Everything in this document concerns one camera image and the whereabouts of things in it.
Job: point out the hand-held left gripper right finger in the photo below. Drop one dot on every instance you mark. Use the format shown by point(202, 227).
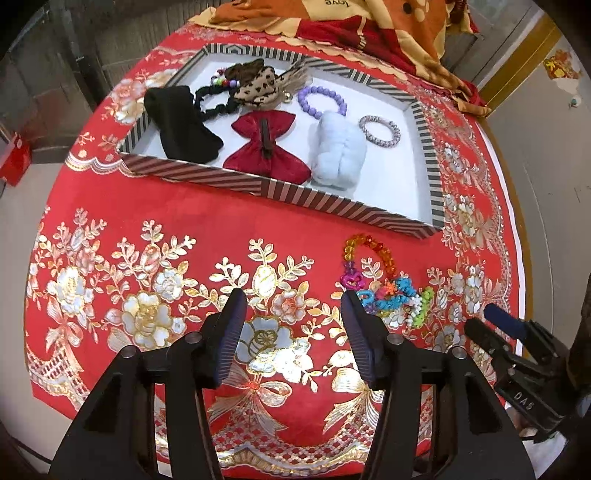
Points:
point(358, 323)

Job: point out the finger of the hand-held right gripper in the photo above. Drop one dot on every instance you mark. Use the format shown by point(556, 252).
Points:
point(501, 318)
point(485, 337)

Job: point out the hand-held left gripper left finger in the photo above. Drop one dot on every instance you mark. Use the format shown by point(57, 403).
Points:
point(233, 323)

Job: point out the striped tray box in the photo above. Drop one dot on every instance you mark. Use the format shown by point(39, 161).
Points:
point(388, 175)

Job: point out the light blue fluffy scrunchie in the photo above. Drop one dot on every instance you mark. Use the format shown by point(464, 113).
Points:
point(337, 147)

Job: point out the black scrunchie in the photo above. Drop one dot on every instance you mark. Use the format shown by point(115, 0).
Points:
point(217, 110)

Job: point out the leopard print bow hair clip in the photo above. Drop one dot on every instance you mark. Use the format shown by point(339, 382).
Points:
point(258, 90)

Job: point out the red floral tablecloth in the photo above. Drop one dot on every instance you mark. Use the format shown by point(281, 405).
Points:
point(161, 217)

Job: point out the red bow hair clip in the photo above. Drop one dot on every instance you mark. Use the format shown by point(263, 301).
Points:
point(286, 161)

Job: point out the black fabric headband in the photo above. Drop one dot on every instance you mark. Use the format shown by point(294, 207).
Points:
point(180, 124)

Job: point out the red yellow paper decoration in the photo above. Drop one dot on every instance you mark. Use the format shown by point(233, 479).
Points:
point(561, 64)

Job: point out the red box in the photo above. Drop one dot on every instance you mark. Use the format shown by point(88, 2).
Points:
point(16, 161)

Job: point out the orange red printed blanket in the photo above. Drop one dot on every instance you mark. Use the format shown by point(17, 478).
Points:
point(392, 41)

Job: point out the yellow door frame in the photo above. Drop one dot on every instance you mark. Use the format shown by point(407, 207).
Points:
point(517, 69)

